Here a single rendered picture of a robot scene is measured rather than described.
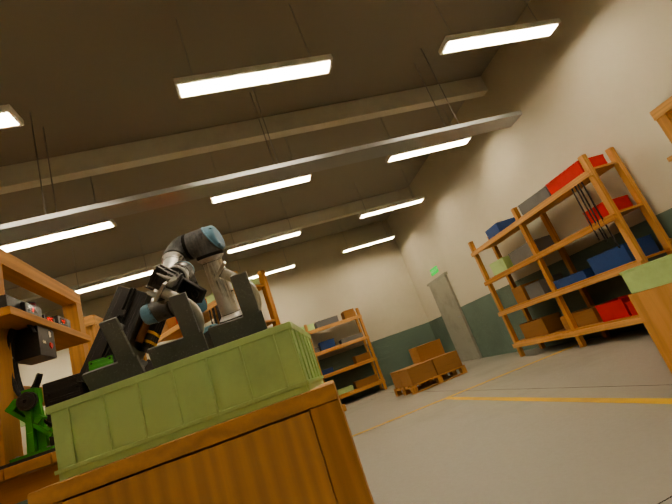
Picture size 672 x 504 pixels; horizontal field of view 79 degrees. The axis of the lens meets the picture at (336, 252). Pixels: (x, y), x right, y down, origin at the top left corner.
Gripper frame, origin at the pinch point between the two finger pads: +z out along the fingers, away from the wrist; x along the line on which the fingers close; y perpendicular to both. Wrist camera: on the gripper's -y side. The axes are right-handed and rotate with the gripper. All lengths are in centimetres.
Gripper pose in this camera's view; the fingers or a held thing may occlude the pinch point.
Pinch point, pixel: (166, 293)
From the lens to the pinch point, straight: 122.6
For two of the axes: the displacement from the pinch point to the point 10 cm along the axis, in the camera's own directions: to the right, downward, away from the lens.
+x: 4.7, -8.8, -0.2
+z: 1.7, 1.1, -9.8
